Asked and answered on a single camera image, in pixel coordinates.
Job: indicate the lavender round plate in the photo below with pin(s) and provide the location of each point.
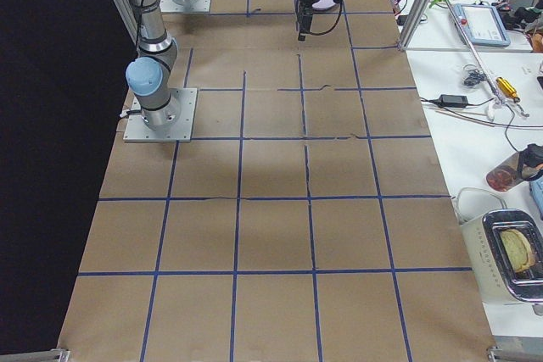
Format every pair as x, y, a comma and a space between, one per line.
322, 6

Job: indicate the long grabber stick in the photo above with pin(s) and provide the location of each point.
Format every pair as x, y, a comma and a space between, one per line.
499, 97

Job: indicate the blue teach pendant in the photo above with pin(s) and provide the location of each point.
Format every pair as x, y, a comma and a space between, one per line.
482, 24

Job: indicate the black power adapter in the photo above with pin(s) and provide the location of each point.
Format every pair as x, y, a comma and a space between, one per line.
453, 101

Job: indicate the yellow tool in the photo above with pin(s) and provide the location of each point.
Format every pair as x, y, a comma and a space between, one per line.
507, 89

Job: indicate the white toaster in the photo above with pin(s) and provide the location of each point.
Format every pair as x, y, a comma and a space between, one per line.
498, 283

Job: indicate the bread slice in toaster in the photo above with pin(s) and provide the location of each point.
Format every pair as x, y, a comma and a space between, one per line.
519, 251

